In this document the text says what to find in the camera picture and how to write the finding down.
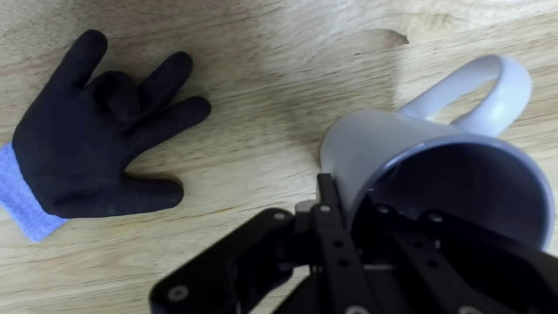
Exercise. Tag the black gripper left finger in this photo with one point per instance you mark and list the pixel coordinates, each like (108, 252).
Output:
(332, 250)

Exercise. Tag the white ceramic mug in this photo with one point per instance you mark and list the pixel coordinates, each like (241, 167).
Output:
(372, 146)

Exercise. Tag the black work glove blue cuff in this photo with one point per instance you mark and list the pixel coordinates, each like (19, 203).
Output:
(80, 151)

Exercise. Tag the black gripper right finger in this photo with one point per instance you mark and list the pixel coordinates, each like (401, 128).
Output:
(441, 263)

